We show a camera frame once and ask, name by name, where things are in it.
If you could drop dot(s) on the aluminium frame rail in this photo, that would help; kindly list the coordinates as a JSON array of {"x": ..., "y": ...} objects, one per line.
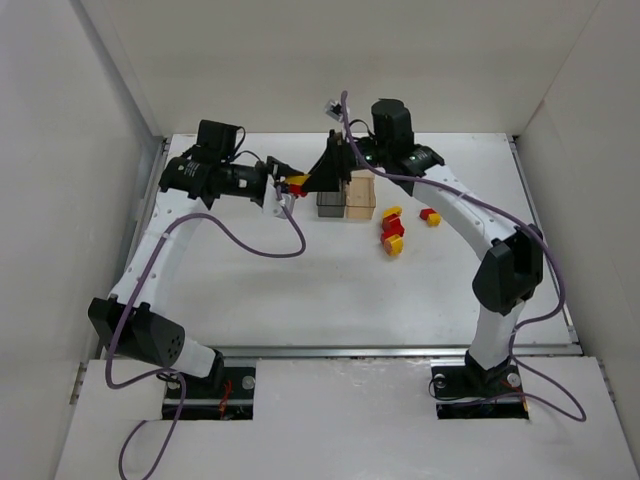
[{"x": 381, "y": 351}]

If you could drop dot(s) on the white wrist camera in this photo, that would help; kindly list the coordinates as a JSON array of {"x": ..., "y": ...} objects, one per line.
[
  {"x": 276, "y": 204},
  {"x": 334, "y": 110}
]

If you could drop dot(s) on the yellow lego brick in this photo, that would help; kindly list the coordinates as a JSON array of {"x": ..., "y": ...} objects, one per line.
[
  {"x": 433, "y": 219},
  {"x": 296, "y": 180}
]

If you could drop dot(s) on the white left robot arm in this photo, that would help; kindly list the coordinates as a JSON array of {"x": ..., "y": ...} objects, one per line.
[{"x": 132, "y": 321}]

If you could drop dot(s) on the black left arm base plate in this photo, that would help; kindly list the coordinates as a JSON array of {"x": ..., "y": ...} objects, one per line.
[{"x": 231, "y": 400}]

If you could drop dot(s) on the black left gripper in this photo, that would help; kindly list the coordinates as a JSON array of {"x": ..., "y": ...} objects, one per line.
[{"x": 271, "y": 170}]

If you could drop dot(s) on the red curved lego brick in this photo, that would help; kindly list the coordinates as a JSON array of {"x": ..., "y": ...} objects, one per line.
[{"x": 425, "y": 213}]

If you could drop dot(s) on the lower red yellow lego stack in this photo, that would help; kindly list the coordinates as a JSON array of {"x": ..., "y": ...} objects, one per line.
[{"x": 392, "y": 243}]

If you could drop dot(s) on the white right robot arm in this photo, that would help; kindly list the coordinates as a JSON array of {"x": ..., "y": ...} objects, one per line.
[{"x": 510, "y": 253}]

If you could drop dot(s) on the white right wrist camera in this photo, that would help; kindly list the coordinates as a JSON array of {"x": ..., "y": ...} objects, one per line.
[{"x": 334, "y": 110}]

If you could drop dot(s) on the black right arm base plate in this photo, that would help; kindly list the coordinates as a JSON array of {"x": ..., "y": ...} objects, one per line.
[{"x": 461, "y": 393}]

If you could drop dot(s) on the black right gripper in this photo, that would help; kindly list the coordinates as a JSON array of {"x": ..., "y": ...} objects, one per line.
[{"x": 338, "y": 160}]

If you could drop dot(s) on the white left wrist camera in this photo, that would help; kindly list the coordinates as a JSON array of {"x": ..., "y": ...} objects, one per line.
[{"x": 276, "y": 204}]

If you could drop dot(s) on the clear tan plastic container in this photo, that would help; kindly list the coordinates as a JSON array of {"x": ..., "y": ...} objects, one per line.
[{"x": 360, "y": 196}]

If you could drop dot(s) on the smoky grey plastic container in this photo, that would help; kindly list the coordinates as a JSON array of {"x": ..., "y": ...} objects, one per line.
[{"x": 331, "y": 204}]

